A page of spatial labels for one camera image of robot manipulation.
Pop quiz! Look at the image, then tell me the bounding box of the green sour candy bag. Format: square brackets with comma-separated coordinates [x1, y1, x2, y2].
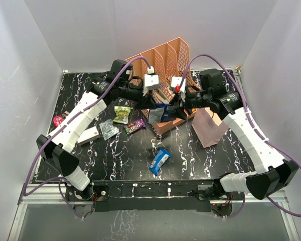
[113, 106, 131, 125]

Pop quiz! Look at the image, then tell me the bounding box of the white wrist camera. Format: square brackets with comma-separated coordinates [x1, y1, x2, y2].
[170, 76, 186, 101]
[142, 66, 161, 96]

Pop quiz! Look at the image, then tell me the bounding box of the purple M&M's packet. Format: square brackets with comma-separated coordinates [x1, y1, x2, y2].
[124, 118, 146, 135]

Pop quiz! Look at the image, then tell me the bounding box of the black front mounting rail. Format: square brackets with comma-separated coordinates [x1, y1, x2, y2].
[66, 180, 244, 213]

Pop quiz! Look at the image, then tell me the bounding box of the lilac paper bag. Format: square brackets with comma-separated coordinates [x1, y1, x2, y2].
[192, 107, 229, 148]

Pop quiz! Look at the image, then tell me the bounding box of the silver foil snack packet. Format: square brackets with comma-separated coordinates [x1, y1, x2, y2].
[99, 119, 119, 141]

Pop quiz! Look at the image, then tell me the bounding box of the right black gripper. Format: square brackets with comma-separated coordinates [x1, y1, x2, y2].
[168, 87, 212, 119]

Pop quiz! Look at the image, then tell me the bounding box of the blue Burts chips bag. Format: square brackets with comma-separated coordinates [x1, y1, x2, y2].
[148, 103, 177, 124]

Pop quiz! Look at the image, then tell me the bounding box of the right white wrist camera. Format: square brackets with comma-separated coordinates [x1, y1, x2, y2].
[170, 76, 186, 101]

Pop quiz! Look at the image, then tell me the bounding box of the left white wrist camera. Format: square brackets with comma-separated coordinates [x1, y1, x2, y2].
[142, 66, 161, 96]

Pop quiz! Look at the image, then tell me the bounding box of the pink plastic desk organizer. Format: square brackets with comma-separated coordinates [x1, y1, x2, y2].
[126, 37, 199, 135]

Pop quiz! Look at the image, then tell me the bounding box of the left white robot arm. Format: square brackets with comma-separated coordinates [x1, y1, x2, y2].
[36, 56, 158, 200]

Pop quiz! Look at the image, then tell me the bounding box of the white rectangular snack box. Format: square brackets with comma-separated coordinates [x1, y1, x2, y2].
[77, 126, 100, 145]

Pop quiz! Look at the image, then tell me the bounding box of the pink candy packet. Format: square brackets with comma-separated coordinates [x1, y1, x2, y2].
[53, 115, 65, 127]

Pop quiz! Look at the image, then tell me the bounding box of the blue Oreo cookie pack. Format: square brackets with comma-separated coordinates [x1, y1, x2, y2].
[149, 148, 172, 176]

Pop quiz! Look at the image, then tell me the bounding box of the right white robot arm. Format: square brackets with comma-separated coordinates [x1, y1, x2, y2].
[170, 69, 299, 200]

